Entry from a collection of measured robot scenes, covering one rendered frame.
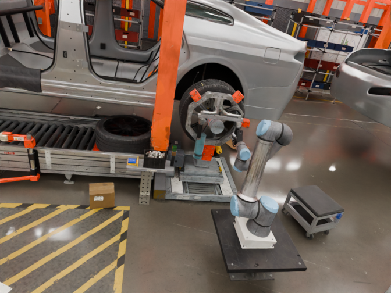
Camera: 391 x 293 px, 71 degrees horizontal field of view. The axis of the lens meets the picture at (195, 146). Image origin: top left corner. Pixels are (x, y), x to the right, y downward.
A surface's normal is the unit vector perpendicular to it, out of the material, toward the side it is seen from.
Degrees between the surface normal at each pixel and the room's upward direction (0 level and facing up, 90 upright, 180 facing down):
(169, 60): 90
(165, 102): 90
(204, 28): 80
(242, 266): 0
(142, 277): 0
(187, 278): 0
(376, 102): 91
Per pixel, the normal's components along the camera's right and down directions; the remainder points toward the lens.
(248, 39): 0.14, 0.36
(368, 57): 0.14, 0.06
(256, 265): 0.16, -0.87
